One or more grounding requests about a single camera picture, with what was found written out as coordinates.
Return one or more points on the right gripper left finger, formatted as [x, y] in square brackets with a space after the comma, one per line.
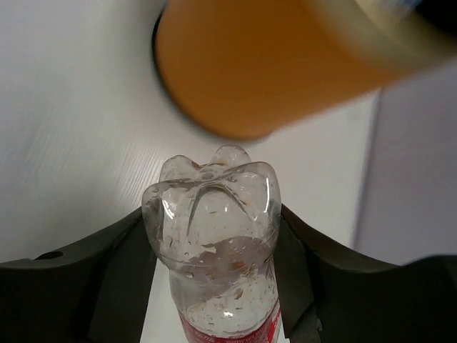
[93, 290]

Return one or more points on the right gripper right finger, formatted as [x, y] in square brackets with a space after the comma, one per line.
[330, 293]

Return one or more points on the small red-label cola bottle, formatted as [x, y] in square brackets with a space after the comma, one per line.
[215, 227]

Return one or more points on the orange cylindrical bin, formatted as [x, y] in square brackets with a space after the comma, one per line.
[243, 69]

